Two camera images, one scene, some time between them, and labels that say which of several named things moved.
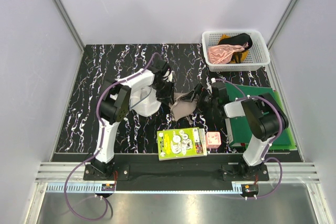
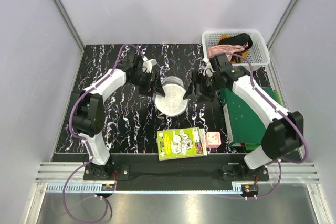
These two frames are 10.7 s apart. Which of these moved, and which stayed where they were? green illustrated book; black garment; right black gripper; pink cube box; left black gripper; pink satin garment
Moved: left black gripper; right black gripper
Stayed: pink cube box; black garment; pink satin garment; green illustrated book
